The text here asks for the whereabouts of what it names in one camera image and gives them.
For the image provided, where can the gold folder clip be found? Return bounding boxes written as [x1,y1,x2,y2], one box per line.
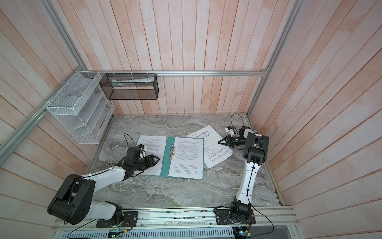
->
[169,144,175,161]

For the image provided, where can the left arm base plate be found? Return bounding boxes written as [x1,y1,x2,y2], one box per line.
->
[96,211,138,228]

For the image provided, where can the aluminium mounting rail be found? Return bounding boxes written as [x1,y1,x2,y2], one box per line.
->
[52,207,299,232]

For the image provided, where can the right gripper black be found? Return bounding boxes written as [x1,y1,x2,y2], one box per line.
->
[219,135,246,148]

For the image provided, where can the papers in black basket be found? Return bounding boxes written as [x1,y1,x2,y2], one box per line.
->
[111,77,155,87]

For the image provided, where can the black mesh wall basket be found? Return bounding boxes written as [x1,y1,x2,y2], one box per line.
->
[100,73,159,100]

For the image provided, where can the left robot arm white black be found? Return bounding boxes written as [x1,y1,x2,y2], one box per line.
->
[47,144,160,227]

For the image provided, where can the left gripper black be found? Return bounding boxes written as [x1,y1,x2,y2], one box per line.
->
[134,154,160,171]

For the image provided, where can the white wire mesh rack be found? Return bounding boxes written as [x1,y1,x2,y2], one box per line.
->
[47,71,114,144]

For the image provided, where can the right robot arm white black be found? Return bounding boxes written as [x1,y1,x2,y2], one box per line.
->
[218,126,269,224]

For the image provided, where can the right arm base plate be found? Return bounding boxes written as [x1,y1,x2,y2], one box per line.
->
[214,208,256,225]

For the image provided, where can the green file folder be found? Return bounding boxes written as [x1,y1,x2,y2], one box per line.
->
[159,135,206,180]

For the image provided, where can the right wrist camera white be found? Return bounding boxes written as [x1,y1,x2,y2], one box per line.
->
[225,125,236,137]

